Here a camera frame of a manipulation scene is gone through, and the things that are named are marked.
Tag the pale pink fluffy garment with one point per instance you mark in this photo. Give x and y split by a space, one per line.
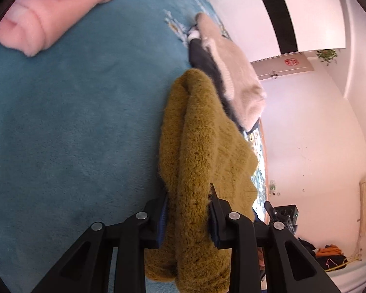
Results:
240 85

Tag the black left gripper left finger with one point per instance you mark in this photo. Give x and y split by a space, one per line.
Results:
110 258

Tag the orange clothes pile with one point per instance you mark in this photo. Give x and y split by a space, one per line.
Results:
331 257

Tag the folded pink fleece garment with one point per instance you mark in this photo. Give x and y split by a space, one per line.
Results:
31 26

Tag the teal floral bed blanket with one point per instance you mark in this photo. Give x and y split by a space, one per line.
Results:
80 125

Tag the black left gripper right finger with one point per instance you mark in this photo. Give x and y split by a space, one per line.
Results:
289 267

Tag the dark navy garment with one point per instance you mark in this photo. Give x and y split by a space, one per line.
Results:
202 60

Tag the wall power socket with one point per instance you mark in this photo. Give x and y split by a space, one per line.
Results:
273 188

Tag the green potted plant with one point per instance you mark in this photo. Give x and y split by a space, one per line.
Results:
327 56

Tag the mustard yellow knit sweater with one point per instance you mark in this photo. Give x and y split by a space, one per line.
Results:
201 151

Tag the white black glossy wardrobe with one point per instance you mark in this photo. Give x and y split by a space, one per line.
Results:
269 28

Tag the pinkish room door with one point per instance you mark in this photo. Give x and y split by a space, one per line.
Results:
279 66

